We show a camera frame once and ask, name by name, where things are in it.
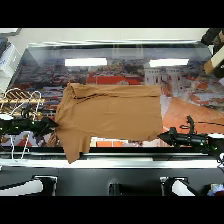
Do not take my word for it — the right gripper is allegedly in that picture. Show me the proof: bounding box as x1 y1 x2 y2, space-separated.
157 127 178 148

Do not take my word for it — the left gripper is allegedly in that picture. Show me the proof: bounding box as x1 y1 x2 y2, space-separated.
35 116 60 137

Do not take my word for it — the brown T-shirt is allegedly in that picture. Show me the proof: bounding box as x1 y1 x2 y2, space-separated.
54 82 164 165

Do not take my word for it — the silver frame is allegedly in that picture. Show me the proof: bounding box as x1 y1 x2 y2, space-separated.
0 146 224 197

